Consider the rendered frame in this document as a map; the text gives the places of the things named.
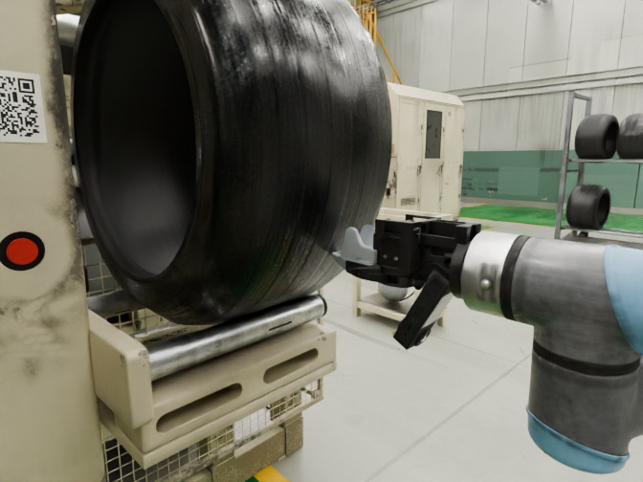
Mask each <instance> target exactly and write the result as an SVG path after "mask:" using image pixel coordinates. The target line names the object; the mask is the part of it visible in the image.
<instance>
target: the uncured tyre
mask: <svg viewBox="0 0 643 482"><path fill-rule="evenodd" d="M70 110H71V130H72V143H73V151H74V159H75V166H76V172H77V177H78V186H79V191H80V195H81V199H82V203H83V206H84V210H85V213H86V217H87V220H88V223H89V226H90V229H91V232H92V234H93V236H94V239H95V242H96V244H97V246H98V249H99V251H100V254H101V256H102V258H103V260H104V262H105V264H106V266H107V268H108V269H109V271H110V273H111V274H112V275H113V276H114V278H115V279H116V281H117V282H118V283H119V285H120V286H121V287H122V289H123V290H124V291H125V292H126V293H127V294H128V295H129V296H130V297H131V298H133V299H134V300H135V301H137V302H138V303H140V304H141V305H143V306H144V307H145V308H147V309H149V310H150V311H152V312H154V313H155V314H157V315H159V316H160V317H162V318H165V319H167V320H169V321H171V322H174V323H177V324H182V325H214V324H219V323H222V322H225V321H228V320H232V319H235V318H240V317H243V316H246V315H249V314H252V313H255V312H258V311H261V310H265V309H268V308H271V307H274V306H277V305H279V304H283V303H286V302H289V301H292V300H295V299H298V298H302V297H305V296H309V295H311V294H313V293H315V292H316V291H317V290H319V289H320V288H322V287H323V286H324V285H326V284H327V283H328V282H329V281H331V280H332V279H333V278H334V277H336V276H337V275H338V274H339V273H341V272H342V271H343V270H344V269H343V268H342V267H341V266H340V265H339V264H338V263H337V262H336V261H335V259H334V258H333V257H332V252H341V251H342V247H343V243H344V235H345V232H346V230H347V229H348V228H350V227H352V228H355V229H357V231H358V232H359V234H360V232H361V229H362V227H363V226H364V225H367V224H369V225H372V226H374V224H375V219H377V216H378V214H379V211H380V208H381V205H382V203H383V200H384V196H385V192H386V188H387V184H388V175H389V169H390V160H391V149H392V119H391V108H390V100H389V93H388V84H387V80H386V76H385V72H384V68H383V65H382V62H381V59H380V57H379V54H378V52H377V49H376V47H375V44H374V42H373V40H372V38H371V36H370V34H369V32H368V30H367V28H366V26H365V24H364V23H363V21H362V19H361V18H360V16H359V15H358V14H357V12H355V11H354V10H353V8H352V7H351V6H350V5H349V4H348V3H347V2H346V1H345V0H84V3H83V6H82V10H81V13H80V17H79V21H78V28H77V33H76V39H75V45H74V51H73V60H72V71H71V91H70Z"/></svg>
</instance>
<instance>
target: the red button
mask: <svg viewBox="0 0 643 482"><path fill-rule="evenodd" d="M6 254H7V257H8V259H9V260H10V261H11V262H13V263H15V264H18V265H26V264H29V263H31V262H33V261H34V260H35V259H36V257H37V255H38V247H37V246H36V244H35V243H34V242H33V241H31V240H29V239H26V238H19V239H15V240H13V241H11V242H10V243H9V245H8V246H7V249H6Z"/></svg>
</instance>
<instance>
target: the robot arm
mask: <svg viewBox="0 0 643 482"><path fill-rule="evenodd" d="M413 218H421V219H427V220H422V221H417V222H414V220H413ZM332 257H333V258H334V259H335V261H336V262H337V263H338V264H339V265H340V266H341V267H342V268H343V269H344V270H346V272H347V273H349V274H352V275H354V276H356V277H358V278H361V279H364V280H369V281H374V282H379V283H382V284H384V285H387V286H390V287H397V288H410V287H414V288H415V289H416V290H421V289H422V291H421V293H420V294H419V296H418V297H417V299H416V300H415V301H414V303H413V304H412V306H411V307H410V310H409V311H408V313H407V314H406V316H405V317H404V318H403V319H402V321H401V322H400V323H399V325H398V327H397V330H396V332H395V334H394V335H393V338H394V339H395V340H396V341H398V342H399V343H400V344H401V345H402V346H403V347H404V348H405V349H406V350H409V349H410V348H412V347H413V346H418V345H420V344H421V343H423V342H424V341H425V340H426V338H427V337H428V335H429V334H430V332H431V331H432V330H431V329H432V327H433V325H434V324H435V322H436V321H437V320H438V318H439V317H440V315H441V314H442V312H443V311H444V309H445V308H446V306H447V305H448V303H449V302H450V300H451V299H452V297H453V296H454V297H456V298H460V299H463V301H464V303H465V305H466V306H467V307H468V309H470V310H473V311H477V312H481V313H484V314H488V315H492V316H496V317H500V318H506V319H510V320H513V321H516V322H520V323H524V324H528V325H532V326H534V331H533V345H532V359H531V371H530V385H529V397H528V404H527V405H526V412H527V428H528V432H529V435H530V437H531V438H532V440H533V442H534V443H535V444H536V445H537V446H538V447H539V448H540V449H541V450H542V451H543V452H544V453H545V454H547V455H549V456H550V457H551V458H553V459H554V460H556V461H558V462H560V463H561V464H564V465H566V466H568V467H570V468H573V469H575V470H578V471H584V472H589V473H595V474H609V473H614V472H617V471H620V470H622V469H623V468H624V466H625V465H626V462H627V460H629V458H630V451H629V443H630V441H631V439H633V438H636V437H638V436H641V435H643V251H641V250H636V249H629V248H622V247H619V246H618V245H615V244H608V245H598V244H589V243H582V242H573V241H565V240H557V239H548V238H541V237H532V236H524V235H520V234H512V233H503V232H494V231H487V230H485V231H481V224H479V223H470V222H460V221H451V220H441V217H432V216H423V215H413V214H406V220H405V221H402V220H393V219H390V218H387V219H384V220H382V219H375V228H374V227H373V226H372V225H369V224H367V225H364V226H363V227H362V229H361V232H360V234H359V232H358V231H357V229H355V228H352V227H350V228H348V229H347V230H346V232H345V235H344V243H343V247H342V251H341V252H332Z"/></svg>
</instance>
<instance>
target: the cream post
mask: <svg viewBox="0 0 643 482"><path fill-rule="evenodd" d="M0 70H5V71H13V72H20V73H28V74H36V75H39V77H40V86H41V95H42V102H43V111H44V120H45V127H46V136H47V142H0V482H106V476H105V466H104V458H103V448H102V440H101V430H100V413H99V404H98V396H97V395H96V391H95V383H94V375H93V366H92V358H91V347H90V338H89V327H90V322H89V313H88V304H87V294H86V286H85V277H84V268H83V259H82V249H81V241H80V231H79V222H78V205H77V196H76V187H75V180H74V175H73V170H72V162H71V142H70V132H69V123H68V114H67V105H66V96H65V87H64V77H63V69H62V60H61V51H60V44H59V36H58V28H57V19H56V8H55V0H0ZM19 238H26V239H29V240H31V241H33V242H34V243H35V244H36V246H37V247H38V255H37V257H36V259H35V260H34V261H33V262H31V263H29V264H26V265H18V264H15V263H13V262H11V261H10V260H9V259H8V257H7V254H6V249H7V246H8V245H9V243H10V242H11V241H13V240H15V239H19Z"/></svg>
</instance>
